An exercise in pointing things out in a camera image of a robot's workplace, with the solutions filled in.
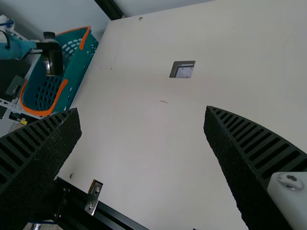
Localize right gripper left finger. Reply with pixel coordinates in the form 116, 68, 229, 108
0, 107, 83, 230

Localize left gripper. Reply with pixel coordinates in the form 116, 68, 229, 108
0, 33, 62, 61

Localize black post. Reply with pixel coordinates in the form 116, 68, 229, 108
94, 0, 126, 20

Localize small square scanner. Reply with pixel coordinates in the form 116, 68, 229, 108
168, 60, 196, 79

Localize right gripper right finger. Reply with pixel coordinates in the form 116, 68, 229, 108
203, 104, 307, 230

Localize dark coffee bottle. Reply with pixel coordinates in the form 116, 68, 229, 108
41, 31, 65, 78

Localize teal shopping basket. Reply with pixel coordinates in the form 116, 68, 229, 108
19, 25, 100, 118

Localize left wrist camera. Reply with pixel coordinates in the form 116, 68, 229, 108
0, 14, 18, 44

